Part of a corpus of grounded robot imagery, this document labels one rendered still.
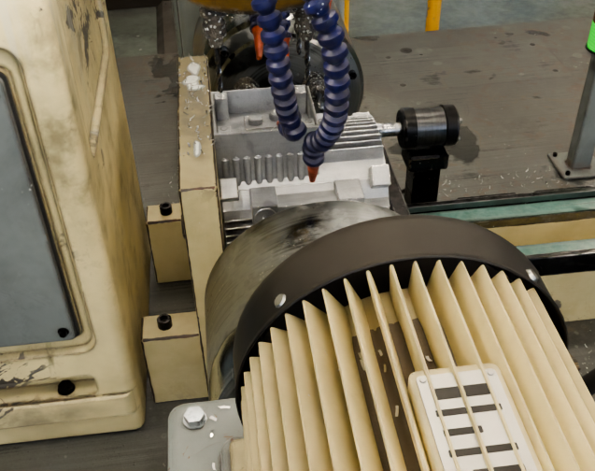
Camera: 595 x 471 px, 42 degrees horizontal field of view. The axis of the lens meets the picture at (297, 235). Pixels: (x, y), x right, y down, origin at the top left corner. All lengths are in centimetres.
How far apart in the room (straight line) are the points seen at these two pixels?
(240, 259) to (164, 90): 102
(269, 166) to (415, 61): 94
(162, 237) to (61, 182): 41
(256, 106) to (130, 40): 293
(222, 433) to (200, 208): 32
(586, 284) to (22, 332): 73
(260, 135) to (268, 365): 53
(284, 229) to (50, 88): 24
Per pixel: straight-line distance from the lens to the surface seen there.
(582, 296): 115
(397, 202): 96
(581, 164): 148
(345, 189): 90
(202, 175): 82
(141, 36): 390
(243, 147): 89
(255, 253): 71
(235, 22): 112
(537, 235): 119
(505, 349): 36
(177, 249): 116
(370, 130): 95
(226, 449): 54
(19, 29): 69
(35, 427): 102
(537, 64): 183
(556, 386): 35
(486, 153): 150
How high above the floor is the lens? 161
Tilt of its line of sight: 39 degrees down
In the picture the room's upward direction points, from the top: 2 degrees counter-clockwise
